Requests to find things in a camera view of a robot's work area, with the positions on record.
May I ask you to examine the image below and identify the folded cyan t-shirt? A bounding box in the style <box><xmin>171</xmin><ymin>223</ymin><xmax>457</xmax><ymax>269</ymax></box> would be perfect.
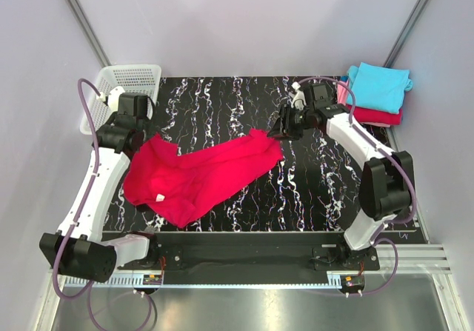
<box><xmin>347</xmin><ymin>62</ymin><xmax>413</xmax><ymax>114</ymax></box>

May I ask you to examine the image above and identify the aluminium extrusion rail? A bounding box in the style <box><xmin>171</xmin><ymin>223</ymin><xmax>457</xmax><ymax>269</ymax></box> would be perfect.
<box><xmin>59</xmin><ymin>242</ymin><xmax>450</xmax><ymax>283</ymax></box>

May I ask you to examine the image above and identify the folded pink t-shirt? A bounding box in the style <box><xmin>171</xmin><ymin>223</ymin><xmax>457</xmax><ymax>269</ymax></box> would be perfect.
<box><xmin>337</xmin><ymin>84</ymin><xmax>390</xmax><ymax>127</ymax></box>

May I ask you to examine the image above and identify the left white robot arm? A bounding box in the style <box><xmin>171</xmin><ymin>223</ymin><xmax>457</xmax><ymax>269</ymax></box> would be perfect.
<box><xmin>39</xmin><ymin>93</ymin><xmax>160</xmax><ymax>283</ymax></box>

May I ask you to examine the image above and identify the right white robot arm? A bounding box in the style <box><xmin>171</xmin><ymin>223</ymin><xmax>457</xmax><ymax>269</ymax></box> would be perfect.
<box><xmin>268</xmin><ymin>77</ymin><xmax>416</xmax><ymax>270</ymax></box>

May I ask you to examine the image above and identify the red t-shirt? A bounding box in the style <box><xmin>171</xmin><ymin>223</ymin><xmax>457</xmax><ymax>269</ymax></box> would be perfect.
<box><xmin>123</xmin><ymin>129</ymin><xmax>284</xmax><ymax>228</ymax></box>
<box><xmin>353</xmin><ymin>107</ymin><xmax>403</xmax><ymax>126</ymax></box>

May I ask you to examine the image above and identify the black marbled table mat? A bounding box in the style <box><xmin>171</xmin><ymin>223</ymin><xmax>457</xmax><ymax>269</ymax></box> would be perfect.
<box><xmin>70</xmin><ymin>74</ymin><xmax>430</xmax><ymax>245</ymax></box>

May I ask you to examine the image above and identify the white plastic perforated basket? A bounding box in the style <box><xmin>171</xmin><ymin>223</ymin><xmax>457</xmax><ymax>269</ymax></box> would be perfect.
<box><xmin>87</xmin><ymin>64</ymin><xmax>161</xmax><ymax>129</ymax></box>

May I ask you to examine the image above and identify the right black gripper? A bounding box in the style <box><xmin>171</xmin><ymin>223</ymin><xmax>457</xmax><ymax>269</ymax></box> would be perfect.
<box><xmin>266</xmin><ymin>103</ymin><xmax>313</xmax><ymax>142</ymax></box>

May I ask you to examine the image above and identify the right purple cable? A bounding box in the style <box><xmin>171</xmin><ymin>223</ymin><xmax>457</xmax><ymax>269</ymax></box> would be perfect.
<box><xmin>294</xmin><ymin>77</ymin><xmax>418</xmax><ymax>298</ymax></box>

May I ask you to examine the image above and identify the folded red t-shirt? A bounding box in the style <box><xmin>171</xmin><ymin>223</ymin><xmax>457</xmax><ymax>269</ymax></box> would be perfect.
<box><xmin>353</xmin><ymin>107</ymin><xmax>403</xmax><ymax>126</ymax></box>

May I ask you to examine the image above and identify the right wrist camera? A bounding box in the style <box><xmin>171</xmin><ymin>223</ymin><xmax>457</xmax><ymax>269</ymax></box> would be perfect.
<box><xmin>291</xmin><ymin>82</ymin><xmax>306</xmax><ymax>110</ymax></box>

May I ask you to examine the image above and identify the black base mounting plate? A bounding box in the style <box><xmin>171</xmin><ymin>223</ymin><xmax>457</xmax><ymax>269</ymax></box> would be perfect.
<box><xmin>116</xmin><ymin>230</ymin><xmax>381</xmax><ymax>286</ymax></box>

